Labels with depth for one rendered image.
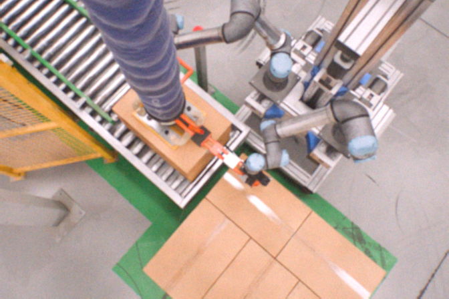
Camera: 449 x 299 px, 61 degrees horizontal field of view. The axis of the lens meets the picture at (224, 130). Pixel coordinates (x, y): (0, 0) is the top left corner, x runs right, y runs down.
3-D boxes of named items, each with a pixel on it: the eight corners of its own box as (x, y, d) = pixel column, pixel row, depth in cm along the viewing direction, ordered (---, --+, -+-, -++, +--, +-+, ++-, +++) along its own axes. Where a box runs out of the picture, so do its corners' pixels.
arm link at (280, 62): (266, 82, 214) (270, 72, 201) (268, 60, 217) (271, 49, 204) (288, 83, 214) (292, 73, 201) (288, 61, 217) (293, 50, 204)
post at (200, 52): (198, 91, 332) (190, 34, 236) (203, 86, 334) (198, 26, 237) (204, 97, 331) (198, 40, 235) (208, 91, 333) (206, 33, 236)
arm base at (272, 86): (272, 63, 228) (275, 55, 218) (293, 78, 225) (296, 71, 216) (257, 81, 224) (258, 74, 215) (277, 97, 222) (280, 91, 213)
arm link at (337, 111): (358, 87, 156) (254, 123, 180) (365, 112, 154) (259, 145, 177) (364, 92, 166) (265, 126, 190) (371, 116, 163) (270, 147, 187)
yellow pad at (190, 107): (154, 92, 231) (152, 89, 226) (164, 80, 233) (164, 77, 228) (196, 127, 226) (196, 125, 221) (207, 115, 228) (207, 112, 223)
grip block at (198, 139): (190, 139, 213) (189, 136, 208) (201, 126, 215) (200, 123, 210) (201, 149, 212) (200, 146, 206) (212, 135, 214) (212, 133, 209)
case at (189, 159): (126, 126, 266) (111, 108, 228) (165, 85, 275) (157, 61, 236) (191, 183, 257) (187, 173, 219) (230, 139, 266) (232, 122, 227)
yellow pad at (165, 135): (131, 115, 227) (129, 112, 222) (143, 103, 229) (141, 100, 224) (174, 151, 222) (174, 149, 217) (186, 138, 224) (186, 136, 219)
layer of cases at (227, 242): (152, 264, 282) (141, 269, 243) (239, 163, 302) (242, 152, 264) (280, 384, 263) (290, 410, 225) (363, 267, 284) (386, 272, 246)
